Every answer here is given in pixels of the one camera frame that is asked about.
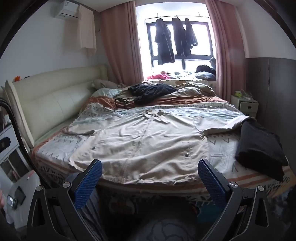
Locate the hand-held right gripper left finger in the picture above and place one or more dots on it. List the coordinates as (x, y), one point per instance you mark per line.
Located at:
(89, 180)

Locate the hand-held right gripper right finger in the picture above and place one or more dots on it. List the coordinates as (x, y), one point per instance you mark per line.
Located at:
(211, 183)

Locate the beige jacket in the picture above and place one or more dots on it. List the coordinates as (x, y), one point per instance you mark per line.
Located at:
(143, 148)

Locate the bed with patterned duvet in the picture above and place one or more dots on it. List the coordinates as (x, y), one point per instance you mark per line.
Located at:
(219, 144)

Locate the black folded garment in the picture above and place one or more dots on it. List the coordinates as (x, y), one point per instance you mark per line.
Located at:
(259, 148)

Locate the white side table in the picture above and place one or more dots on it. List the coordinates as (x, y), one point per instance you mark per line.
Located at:
(25, 183)

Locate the person's grey clothing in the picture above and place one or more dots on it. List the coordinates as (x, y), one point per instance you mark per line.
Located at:
(161, 231)

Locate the black phone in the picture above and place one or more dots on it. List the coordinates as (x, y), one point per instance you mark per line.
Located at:
(19, 195)

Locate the white nightstand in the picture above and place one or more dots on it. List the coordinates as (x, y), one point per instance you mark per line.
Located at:
(247, 106)

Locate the orange bed sheet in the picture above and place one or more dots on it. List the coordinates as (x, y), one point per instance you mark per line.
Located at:
(180, 100)

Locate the pale pillow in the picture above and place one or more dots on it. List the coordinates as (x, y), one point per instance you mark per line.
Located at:
(106, 92)

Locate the beige duvet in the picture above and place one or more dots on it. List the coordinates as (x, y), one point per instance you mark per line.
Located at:
(196, 89)

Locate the dark blue pillow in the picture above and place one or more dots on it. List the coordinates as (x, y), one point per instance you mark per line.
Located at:
(204, 76)

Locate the black knit sweater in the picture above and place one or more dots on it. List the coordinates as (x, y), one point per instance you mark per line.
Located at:
(150, 91)

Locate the grey wardrobe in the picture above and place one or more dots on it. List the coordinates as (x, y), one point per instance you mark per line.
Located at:
(272, 88)

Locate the black bag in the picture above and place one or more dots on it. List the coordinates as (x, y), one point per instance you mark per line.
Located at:
(203, 68)

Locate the pink garment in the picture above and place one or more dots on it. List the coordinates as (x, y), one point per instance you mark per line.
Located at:
(160, 76)

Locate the small orange toy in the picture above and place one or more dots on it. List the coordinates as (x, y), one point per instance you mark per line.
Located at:
(17, 78)

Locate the pink curtain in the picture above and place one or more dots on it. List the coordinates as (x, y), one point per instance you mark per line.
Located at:
(120, 46)
(226, 58)

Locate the beige hanging cloth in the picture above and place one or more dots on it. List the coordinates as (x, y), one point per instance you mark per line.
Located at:
(83, 32)

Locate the white air conditioner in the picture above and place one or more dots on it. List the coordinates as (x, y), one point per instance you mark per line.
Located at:
(66, 9)

